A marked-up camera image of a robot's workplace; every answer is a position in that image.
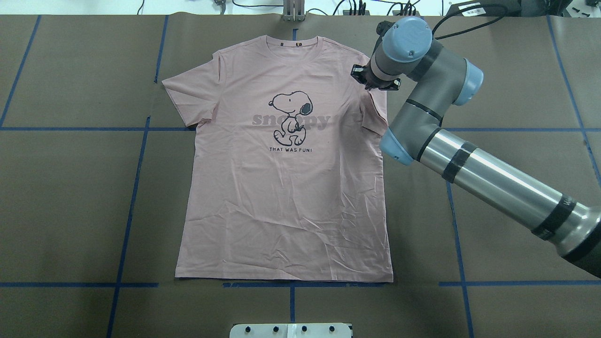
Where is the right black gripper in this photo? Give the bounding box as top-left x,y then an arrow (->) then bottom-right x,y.
364,75 -> 386,90

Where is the pink Snoopy t-shirt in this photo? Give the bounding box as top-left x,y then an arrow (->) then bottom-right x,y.
162,36 -> 393,283

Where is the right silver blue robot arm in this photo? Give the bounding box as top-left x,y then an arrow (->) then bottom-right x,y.
353,16 -> 600,277

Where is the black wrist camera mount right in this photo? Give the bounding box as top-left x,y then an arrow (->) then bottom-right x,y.
350,64 -> 401,91

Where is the aluminium frame post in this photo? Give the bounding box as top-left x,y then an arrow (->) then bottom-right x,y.
282,0 -> 306,22

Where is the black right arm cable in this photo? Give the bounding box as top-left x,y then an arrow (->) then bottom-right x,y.
432,4 -> 522,39

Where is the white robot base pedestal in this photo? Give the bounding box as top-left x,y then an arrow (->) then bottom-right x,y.
229,323 -> 354,338

